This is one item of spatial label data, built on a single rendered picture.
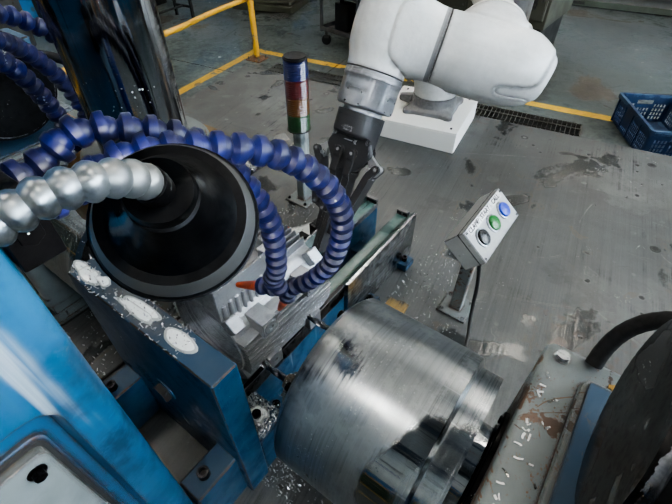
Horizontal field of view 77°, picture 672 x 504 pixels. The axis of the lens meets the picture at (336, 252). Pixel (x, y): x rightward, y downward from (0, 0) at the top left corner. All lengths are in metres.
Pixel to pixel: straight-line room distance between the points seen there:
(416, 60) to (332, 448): 0.51
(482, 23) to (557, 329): 0.68
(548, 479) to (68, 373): 0.40
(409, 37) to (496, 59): 0.12
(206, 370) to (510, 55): 0.55
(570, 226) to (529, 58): 0.78
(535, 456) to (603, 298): 0.76
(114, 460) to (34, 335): 0.16
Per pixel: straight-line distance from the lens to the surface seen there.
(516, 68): 0.67
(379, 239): 0.99
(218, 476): 0.72
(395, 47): 0.65
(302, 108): 1.13
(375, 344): 0.50
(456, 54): 0.66
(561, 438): 0.50
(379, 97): 0.66
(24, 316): 0.29
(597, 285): 1.23
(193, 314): 0.79
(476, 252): 0.79
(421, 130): 1.57
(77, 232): 0.79
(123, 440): 0.41
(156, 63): 0.44
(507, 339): 1.02
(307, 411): 0.51
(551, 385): 0.53
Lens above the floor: 1.58
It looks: 44 degrees down
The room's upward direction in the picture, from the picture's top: straight up
